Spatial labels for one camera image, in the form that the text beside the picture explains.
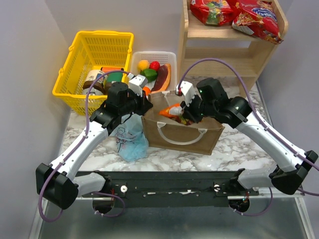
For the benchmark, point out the white plastic tray basket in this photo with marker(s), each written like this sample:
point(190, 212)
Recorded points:
point(162, 57)

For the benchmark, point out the brown burlap tote bag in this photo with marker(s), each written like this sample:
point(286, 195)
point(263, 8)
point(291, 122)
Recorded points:
point(166, 133)

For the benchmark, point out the green brown-lid jar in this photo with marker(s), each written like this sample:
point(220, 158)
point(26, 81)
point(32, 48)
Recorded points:
point(110, 78)

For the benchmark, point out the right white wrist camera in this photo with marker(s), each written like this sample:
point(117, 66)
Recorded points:
point(186, 89)

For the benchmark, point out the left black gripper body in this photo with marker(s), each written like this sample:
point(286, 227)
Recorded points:
point(145, 105)

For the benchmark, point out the orange snack packet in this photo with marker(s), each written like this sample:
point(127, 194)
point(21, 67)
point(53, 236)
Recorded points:
point(172, 111)

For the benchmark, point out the white brown-lid jar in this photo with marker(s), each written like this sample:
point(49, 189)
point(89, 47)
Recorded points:
point(98, 86)

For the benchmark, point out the yellow plastic shopping basket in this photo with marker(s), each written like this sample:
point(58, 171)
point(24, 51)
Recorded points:
point(89, 52)

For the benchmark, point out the red assorted candy bag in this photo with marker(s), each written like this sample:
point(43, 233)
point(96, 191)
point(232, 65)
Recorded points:
point(256, 18)

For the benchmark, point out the green toy bell pepper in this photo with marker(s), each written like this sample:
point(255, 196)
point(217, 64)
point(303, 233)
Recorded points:
point(150, 74)

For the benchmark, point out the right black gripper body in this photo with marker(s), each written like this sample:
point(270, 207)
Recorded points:
point(189, 112)

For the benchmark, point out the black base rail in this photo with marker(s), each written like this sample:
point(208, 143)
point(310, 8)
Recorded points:
point(162, 189)

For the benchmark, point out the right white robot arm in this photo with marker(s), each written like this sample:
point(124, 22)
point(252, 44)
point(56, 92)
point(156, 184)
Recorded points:
point(208, 99)

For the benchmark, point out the white small cup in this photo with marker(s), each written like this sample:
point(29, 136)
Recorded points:
point(89, 91)

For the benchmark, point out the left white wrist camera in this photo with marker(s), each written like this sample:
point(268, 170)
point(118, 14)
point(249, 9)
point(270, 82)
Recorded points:
point(137, 83)

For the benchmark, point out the light blue plastic bag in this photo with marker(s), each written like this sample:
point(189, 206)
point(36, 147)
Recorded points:
point(130, 139)

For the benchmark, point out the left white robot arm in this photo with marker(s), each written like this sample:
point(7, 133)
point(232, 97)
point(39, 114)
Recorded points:
point(55, 182)

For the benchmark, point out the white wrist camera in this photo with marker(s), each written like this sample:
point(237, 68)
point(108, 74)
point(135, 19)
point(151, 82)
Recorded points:
point(186, 89)
point(137, 83)

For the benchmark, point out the red toy fruit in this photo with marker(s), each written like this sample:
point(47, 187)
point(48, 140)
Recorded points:
point(155, 65)

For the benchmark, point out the orange toy fruit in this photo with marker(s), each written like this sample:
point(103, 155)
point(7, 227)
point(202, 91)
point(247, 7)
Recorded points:
point(143, 64)

